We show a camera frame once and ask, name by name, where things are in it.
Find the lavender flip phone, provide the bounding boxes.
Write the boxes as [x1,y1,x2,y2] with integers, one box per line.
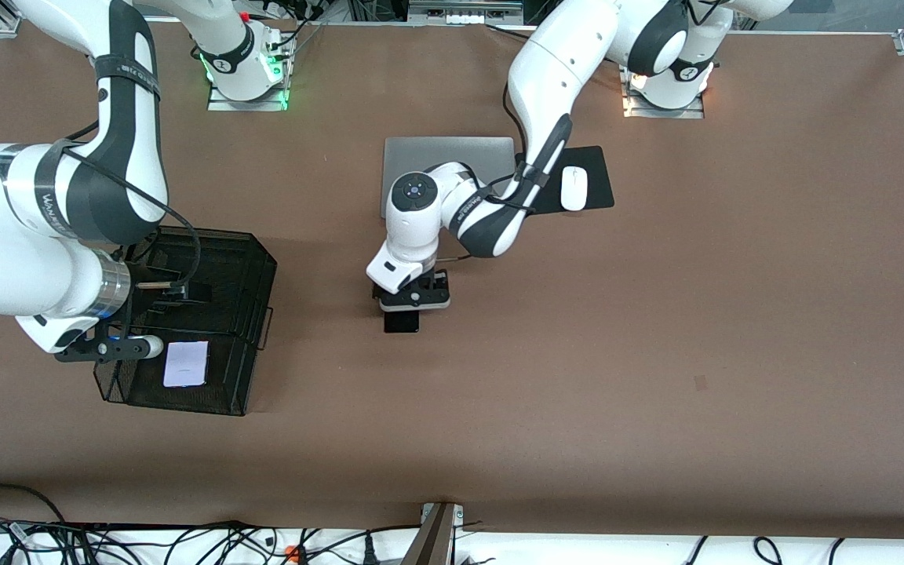
[162,341,210,389]

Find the silver closed laptop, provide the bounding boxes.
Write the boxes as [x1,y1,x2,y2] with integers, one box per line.
[381,137,517,221]

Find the white computer mouse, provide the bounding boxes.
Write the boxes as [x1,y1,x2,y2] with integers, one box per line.
[560,166,589,212]

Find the black mouse pad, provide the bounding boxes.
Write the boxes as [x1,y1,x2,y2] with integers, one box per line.
[515,145,615,216]

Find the grey power strip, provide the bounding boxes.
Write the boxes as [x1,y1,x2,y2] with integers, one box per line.
[408,0,524,25]

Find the black wire mesh tray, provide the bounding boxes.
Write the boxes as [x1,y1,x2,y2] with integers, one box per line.
[93,224,278,417]

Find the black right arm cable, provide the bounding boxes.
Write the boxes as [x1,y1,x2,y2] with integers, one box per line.
[60,118,202,293]

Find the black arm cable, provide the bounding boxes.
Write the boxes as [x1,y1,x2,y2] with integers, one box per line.
[60,118,202,293]
[452,78,572,261]

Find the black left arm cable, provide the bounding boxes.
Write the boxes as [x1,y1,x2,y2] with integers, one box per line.
[452,78,572,261]

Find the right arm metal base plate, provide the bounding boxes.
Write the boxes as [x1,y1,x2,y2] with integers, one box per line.
[208,78,290,112]

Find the grey looped floor cable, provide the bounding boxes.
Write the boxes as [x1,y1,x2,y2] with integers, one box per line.
[0,483,67,525]

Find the metal camera post bracket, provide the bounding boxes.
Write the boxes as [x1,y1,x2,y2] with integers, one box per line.
[401,502,465,565]

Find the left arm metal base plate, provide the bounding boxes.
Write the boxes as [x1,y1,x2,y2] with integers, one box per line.
[622,75,705,120]

